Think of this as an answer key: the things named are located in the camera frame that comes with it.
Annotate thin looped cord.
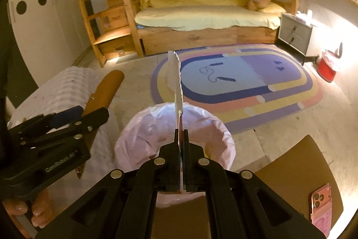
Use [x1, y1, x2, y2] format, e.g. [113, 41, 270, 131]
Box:
[199, 65, 218, 83]

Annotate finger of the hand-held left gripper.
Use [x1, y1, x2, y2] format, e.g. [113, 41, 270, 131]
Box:
[8, 105, 84, 136]
[17, 107, 110, 148]

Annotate person's left hand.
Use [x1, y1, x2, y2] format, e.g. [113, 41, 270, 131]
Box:
[3, 189, 54, 229]

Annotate wooden bunk bed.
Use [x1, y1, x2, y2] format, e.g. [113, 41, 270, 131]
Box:
[78, 0, 299, 67]

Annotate bin with pink liner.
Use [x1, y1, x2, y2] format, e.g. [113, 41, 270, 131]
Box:
[114, 102, 236, 209]

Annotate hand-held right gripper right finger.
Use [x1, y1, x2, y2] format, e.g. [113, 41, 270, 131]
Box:
[183, 129, 327, 239]

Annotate wooden bunk bed stairs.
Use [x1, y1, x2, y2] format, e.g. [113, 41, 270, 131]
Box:
[78, 0, 144, 67]

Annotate pastel oval rug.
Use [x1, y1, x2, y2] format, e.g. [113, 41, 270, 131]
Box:
[150, 44, 323, 135]

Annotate red bin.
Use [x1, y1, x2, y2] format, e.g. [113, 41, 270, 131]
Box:
[317, 42, 343, 83]

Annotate pink plush toy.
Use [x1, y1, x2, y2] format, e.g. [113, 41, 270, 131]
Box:
[247, 0, 273, 12]

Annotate white door with round holes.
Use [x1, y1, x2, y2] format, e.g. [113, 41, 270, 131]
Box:
[8, 0, 94, 88]

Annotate phone with pink case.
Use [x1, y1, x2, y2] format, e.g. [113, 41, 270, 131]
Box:
[309, 183, 335, 230]

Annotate white torn paper strip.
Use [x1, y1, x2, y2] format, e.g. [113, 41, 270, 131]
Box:
[166, 50, 185, 189]

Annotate pale yellow bed sheet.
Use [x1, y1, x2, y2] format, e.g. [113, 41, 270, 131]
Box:
[134, 2, 286, 31]

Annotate checkered padded seat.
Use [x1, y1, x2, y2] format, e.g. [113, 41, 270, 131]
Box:
[8, 65, 119, 189]

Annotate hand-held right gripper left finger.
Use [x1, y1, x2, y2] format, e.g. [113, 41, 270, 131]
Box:
[35, 129, 182, 239]

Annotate brown tube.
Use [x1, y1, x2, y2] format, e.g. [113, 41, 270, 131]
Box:
[76, 70, 125, 179]

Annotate grey nightstand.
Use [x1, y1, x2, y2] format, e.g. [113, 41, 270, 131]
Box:
[277, 11, 320, 65]

